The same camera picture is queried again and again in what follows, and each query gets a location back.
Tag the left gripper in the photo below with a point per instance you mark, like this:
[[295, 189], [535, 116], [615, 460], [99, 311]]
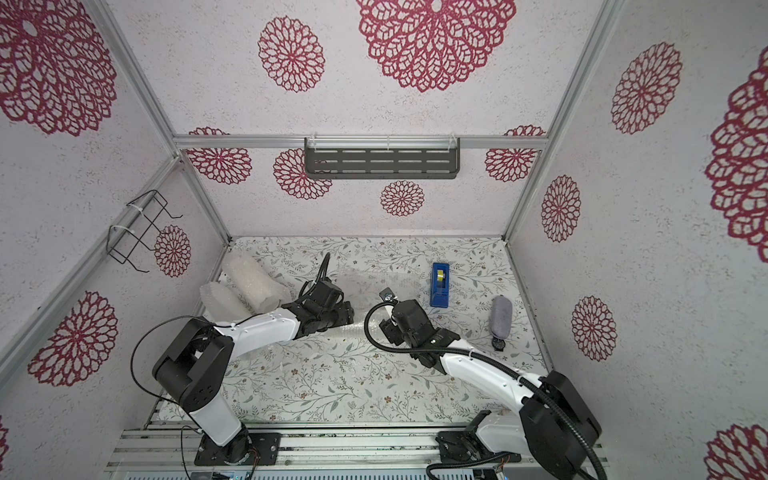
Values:
[[347, 314]]

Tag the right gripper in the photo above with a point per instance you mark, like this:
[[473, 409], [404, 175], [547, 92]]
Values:
[[389, 327]]

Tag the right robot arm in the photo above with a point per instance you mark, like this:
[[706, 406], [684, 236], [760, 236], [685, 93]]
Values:
[[545, 417]]

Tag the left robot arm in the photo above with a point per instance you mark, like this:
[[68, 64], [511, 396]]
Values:
[[193, 367]]

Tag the blue tape dispenser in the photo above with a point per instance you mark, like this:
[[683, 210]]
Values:
[[440, 285]]

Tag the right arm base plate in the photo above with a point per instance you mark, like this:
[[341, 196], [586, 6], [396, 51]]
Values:
[[463, 447]]

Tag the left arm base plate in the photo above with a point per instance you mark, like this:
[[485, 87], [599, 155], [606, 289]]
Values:
[[244, 449]]

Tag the grey slotted wall shelf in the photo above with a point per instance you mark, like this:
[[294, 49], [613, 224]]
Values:
[[382, 159]]

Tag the black wire wall rack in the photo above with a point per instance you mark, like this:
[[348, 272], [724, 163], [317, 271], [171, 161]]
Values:
[[144, 211]]

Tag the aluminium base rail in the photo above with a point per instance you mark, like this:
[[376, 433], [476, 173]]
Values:
[[172, 446]]

